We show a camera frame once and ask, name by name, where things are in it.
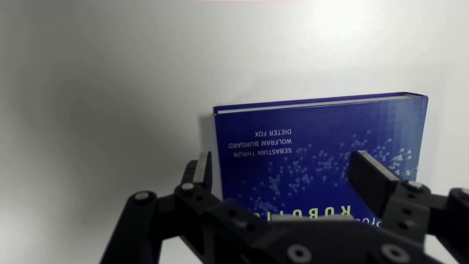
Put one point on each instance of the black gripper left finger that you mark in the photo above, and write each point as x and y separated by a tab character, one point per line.
199	195

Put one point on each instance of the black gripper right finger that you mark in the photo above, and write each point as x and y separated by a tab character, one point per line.
375	184

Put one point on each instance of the blue hardcover book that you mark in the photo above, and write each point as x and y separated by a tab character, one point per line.
302	141

